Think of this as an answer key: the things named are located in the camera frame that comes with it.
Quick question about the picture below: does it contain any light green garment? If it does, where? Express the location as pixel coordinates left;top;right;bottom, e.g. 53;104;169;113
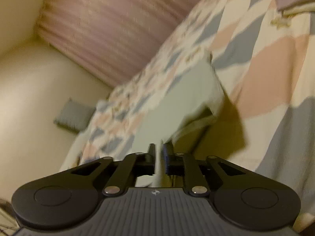
132;51;226;189

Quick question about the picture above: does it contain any white garment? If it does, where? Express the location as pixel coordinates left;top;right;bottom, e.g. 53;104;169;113
282;2;315;17

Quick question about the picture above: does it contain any grey square pillow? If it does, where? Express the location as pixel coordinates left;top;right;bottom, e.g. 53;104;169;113
53;98;96;133

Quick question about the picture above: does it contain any pink curtain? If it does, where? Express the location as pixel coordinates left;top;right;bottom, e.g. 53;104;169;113
35;0;200;87

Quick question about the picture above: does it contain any patchwork checkered quilt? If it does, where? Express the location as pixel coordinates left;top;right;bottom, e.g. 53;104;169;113
63;0;314;232

